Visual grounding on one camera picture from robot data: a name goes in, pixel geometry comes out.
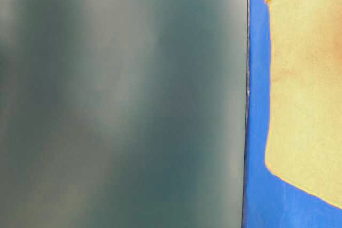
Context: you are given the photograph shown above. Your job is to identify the orange towel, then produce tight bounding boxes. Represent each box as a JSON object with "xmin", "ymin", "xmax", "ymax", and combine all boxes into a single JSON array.
[{"xmin": 265, "ymin": 0, "xmax": 341, "ymax": 207}]

